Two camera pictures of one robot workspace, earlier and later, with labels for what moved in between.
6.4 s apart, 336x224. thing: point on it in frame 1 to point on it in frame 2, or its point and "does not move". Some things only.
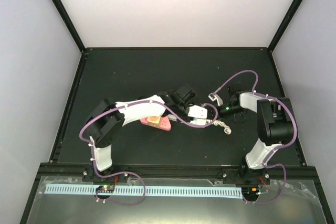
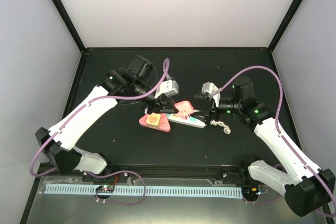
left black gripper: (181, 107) to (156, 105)
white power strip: (194, 120) does not move
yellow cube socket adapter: (154, 120) does not move
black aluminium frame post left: (62, 9) does not move
